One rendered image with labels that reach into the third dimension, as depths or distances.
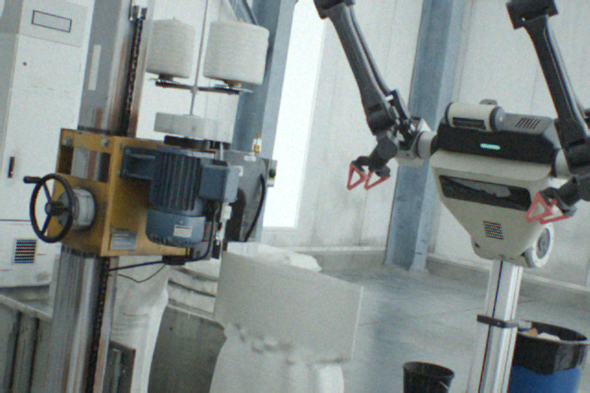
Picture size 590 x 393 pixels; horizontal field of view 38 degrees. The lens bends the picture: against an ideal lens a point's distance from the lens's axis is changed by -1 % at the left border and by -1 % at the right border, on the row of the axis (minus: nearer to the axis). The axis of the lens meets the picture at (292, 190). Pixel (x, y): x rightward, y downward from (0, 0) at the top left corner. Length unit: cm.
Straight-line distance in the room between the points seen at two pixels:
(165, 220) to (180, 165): 14
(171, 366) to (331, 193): 695
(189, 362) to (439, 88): 830
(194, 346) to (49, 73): 356
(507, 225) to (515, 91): 837
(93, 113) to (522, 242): 128
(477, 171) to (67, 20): 436
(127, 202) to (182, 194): 19
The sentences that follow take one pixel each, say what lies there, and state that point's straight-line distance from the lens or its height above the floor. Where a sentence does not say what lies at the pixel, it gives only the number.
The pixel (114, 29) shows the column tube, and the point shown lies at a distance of 232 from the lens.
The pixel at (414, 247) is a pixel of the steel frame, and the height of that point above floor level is 32.
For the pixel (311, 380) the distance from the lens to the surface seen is 232.
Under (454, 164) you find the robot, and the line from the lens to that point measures 258.
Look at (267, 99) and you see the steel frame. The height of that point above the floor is 178.
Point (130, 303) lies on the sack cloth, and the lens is 277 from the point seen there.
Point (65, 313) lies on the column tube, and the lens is 240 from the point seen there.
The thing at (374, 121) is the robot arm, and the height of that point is 148.
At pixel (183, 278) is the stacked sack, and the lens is 553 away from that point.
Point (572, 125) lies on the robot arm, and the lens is 216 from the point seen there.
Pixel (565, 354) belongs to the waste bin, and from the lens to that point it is 436.
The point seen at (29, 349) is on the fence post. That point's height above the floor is 61.
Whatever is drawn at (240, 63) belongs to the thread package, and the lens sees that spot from 229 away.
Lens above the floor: 138
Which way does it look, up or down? 3 degrees down
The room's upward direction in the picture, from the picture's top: 8 degrees clockwise
